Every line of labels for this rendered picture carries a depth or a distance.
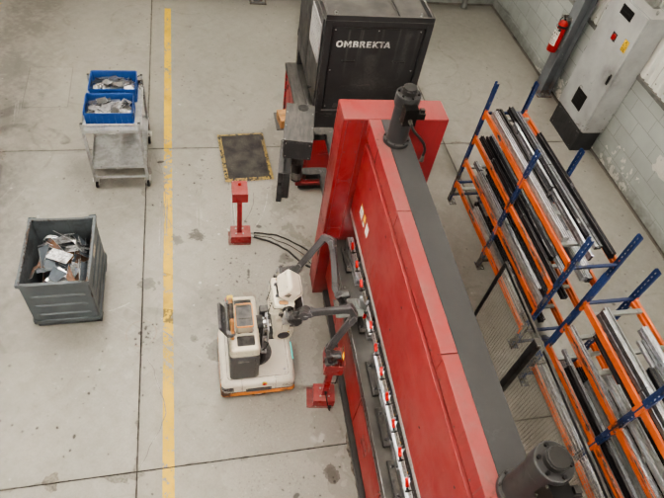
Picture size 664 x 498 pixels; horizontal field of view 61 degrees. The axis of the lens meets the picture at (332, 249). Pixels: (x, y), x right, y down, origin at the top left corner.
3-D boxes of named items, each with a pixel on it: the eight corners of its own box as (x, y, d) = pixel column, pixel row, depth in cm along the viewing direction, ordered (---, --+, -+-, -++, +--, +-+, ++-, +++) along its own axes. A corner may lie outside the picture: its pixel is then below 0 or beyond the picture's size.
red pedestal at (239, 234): (227, 231, 639) (226, 178, 576) (249, 230, 644) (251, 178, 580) (228, 245, 627) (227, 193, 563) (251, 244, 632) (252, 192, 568)
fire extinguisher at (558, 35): (542, 45, 852) (559, 11, 810) (553, 45, 856) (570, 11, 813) (547, 52, 841) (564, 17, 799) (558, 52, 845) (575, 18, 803)
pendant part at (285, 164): (279, 168, 536) (281, 138, 508) (290, 169, 537) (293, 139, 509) (275, 202, 507) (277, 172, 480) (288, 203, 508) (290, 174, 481)
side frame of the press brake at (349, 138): (308, 274, 616) (338, 99, 440) (383, 270, 633) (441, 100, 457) (311, 292, 601) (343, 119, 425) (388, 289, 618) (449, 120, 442)
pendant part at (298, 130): (281, 173, 552) (287, 101, 487) (305, 176, 554) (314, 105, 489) (277, 210, 519) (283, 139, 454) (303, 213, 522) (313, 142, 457)
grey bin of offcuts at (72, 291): (47, 263, 580) (28, 216, 525) (109, 260, 593) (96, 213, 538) (37, 330, 532) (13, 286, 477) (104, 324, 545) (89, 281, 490)
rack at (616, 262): (447, 198, 722) (494, 80, 589) (482, 196, 733) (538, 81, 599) (510, 349, 589) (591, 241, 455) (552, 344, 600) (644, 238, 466)
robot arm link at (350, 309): (356, 300, 434) (356, 307, 425) (358, 315, 440) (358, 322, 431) (299, 305, 440) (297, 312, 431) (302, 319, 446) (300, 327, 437)
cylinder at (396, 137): (379, 131, 421) (393, 77, 385) (412, 131, 426) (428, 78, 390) (389, 162, 400) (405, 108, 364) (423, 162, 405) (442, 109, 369)
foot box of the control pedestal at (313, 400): (306, 387, 531) (307, 381, 522) (332, 388, 534) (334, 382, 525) (306, 407, 519) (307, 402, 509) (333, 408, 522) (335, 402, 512)
